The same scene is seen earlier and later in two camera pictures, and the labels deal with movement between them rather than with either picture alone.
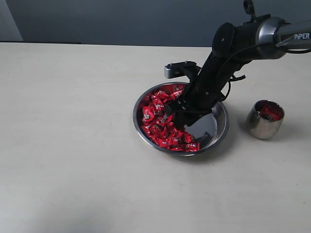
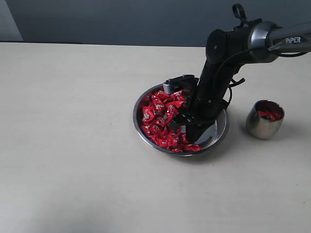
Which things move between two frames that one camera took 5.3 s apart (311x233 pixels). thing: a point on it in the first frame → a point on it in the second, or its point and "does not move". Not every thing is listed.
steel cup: [264, 120] does not move
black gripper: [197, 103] → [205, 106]
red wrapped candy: [148, 115] does not move
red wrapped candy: [162, 95] does not move
